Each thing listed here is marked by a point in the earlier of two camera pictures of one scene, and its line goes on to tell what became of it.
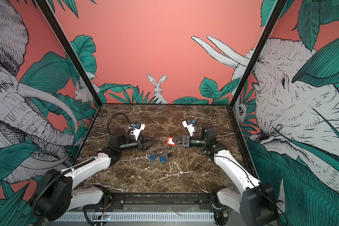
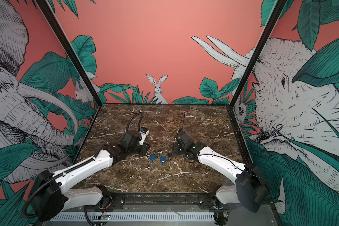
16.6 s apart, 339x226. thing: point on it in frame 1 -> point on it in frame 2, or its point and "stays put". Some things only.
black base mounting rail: (159, 200) stays put
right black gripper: (187, 141) -> (175, 149)
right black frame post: (259, 52) stays put
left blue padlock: (152, 157) stays put
